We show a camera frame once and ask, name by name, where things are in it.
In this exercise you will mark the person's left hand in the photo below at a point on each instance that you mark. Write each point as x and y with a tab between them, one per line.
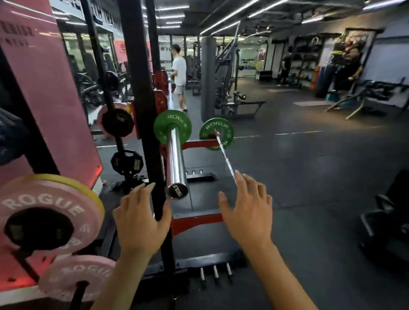
137	225

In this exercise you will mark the person's right hand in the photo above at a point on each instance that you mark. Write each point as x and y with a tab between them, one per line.
251	217

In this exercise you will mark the person's right little finger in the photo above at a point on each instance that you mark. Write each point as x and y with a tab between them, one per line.
268	204

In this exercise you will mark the person's left thumb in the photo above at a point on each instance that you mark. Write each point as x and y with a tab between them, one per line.
164	214

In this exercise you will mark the person's right middle finger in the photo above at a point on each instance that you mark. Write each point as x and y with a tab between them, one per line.
250	187

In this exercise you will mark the person's right thumb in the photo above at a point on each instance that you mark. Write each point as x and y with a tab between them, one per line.
225	205

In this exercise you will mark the person's right forearm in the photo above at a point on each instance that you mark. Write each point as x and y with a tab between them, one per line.
286	291

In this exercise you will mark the person's left forearm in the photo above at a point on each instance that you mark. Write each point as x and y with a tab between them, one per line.
122	285

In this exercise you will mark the thin silver barbell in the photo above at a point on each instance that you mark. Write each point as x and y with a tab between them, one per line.
226	157

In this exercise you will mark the chrome barbell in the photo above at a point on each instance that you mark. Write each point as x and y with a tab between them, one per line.
176	162

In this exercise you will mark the small black weight plate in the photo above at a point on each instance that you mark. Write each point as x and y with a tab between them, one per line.
127	162

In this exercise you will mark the green weight plate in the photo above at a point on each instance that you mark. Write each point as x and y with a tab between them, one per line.
165	123
223	126

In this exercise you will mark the chrome storage pegs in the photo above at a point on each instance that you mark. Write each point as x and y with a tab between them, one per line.
215	271

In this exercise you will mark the yellow weight plate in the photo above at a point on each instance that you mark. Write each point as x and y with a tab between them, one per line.
86	188

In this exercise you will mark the black weight machine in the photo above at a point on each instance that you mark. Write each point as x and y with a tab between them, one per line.
228	86

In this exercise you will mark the grey floor mat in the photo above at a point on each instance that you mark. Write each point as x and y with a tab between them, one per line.
311	103

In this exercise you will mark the small pink weight plate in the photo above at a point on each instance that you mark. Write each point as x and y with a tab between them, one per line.
78	273

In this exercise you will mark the pink plate with black plate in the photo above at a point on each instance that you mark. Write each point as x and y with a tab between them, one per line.
115	121

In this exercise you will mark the large pink weight plate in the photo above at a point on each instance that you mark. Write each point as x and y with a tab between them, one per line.
51	200

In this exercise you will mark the grey pillar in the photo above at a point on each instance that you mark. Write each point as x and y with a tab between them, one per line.
207	78

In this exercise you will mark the black power rack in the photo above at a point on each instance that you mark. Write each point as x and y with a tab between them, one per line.
143	88

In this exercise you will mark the black punching bag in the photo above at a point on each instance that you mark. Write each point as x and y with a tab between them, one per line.
324	82

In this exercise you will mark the red weight plates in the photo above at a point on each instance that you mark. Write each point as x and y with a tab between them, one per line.
160	86

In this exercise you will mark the black equipment shelf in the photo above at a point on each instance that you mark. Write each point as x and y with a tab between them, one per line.
308	59

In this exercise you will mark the long ceiling light strip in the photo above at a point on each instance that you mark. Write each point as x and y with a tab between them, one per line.
246	10

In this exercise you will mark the dark blue weight plate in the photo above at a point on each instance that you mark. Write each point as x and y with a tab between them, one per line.
3	135

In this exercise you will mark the black plate storage post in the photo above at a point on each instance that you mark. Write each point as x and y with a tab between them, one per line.
103	69

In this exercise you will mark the pink wall panel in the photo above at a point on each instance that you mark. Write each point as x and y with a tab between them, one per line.
40	83

